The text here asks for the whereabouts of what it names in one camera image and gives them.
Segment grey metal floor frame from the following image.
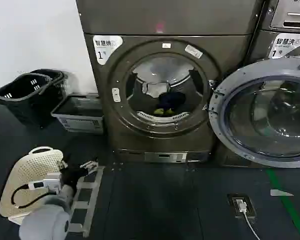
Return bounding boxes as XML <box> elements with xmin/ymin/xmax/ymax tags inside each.
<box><xmin>69</xmin><ymin>164</ymin><xmax>106</xmax><ymax>239</ymax></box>

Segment grey triangular floor marker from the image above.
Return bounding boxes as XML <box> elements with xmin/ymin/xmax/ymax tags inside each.
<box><xmin>269</xmin><ymin>188</ymin><xmax>295</xmax><ymax>197</ymax></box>

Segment grey front-load dryer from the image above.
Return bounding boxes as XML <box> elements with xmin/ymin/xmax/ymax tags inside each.
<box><xmin>75</xmin><ymin>0</ymin><xmax>264</xmax><ymax>164</ymax></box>

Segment grey washing machine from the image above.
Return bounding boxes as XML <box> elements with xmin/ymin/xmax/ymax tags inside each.
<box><xmin>248</xmin><ymin>0</ymin><xmax>300</xmax><ymax>169</ymax></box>

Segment grey plastic crate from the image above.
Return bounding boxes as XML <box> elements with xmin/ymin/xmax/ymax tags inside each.
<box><xmin>50</xmin><ymin>92</ymin><xmax>105</xmax><ymax>136</ymax></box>

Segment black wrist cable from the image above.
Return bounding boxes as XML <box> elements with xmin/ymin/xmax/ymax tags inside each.
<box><xmin>10</xmin><ymin>183</ymin><xmax>54</xmax><ymax>210</ymax></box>

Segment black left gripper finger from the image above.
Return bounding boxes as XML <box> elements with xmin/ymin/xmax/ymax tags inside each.
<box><xmin>58</xmin><ymin>153</ymin><xmax>73</xmax><ymax>172</ymax></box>
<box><xmin>79</xmin><ymin>156</ymin><xmax>99</xmax><ymax>174</ymax></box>

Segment round glass dryer door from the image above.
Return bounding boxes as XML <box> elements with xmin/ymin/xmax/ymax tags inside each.
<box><xmin>207</xmin><ymin>57</ymin><xmax>300</xmax><ymax>169</ymax></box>

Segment yellow green garment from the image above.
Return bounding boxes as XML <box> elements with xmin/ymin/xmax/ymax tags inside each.
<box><xmin>153</xmin><ymin>107</ymin><xmax>176</xmax><ymax>117</ymax></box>

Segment black plastic laundry basket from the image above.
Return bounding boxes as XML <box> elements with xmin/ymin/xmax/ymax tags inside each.
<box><xmin>0</xmin><ymin>73</ymin><xmax>53</xmax><ymax>127</ymax></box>
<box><xmin>29</xmin><ymin>68</ymin><xmax>69</xmax><ymax>101</ymax></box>

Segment dark navy garment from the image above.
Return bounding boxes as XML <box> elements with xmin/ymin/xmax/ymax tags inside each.
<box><xmin>157</xmin><ymin>92</ymin><xmax>187</xmax><ymax>112</ymax></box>

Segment white plug with cable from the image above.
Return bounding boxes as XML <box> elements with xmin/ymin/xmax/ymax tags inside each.
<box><xmin>235</xmin><ymin>198</ymin><xmax>256</xmax><ymax>240</ymax></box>

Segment black floor socket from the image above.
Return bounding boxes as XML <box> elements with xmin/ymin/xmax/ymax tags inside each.
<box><xmin>227</xmin><ymin>193</ymin><xmax>257</xmax><ymax>219</ymax></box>

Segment white grey cloth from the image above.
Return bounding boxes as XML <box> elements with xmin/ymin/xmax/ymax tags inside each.
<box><xmin>140</xmin><ymin>81</ymin><xmax>171</xmax><ymax>98</ymax></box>

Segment white perforated laundry basket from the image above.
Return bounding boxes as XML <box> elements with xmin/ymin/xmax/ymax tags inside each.
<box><xmin>0</xmin><ymin>146</ymin><xmax>65</xmax><ymax>219</ymax></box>

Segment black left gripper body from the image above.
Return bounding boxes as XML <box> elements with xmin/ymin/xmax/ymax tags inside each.
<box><xmin>60</xmin><ymin>165</ymin><xmax>86</xmax><ymax>188</ymax></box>

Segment green floor tape strip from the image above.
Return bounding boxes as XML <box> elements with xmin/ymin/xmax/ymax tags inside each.
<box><xmin>264</xmin><ymin>167</ymin><xmax>300</xmax><ymax>240</ymax></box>

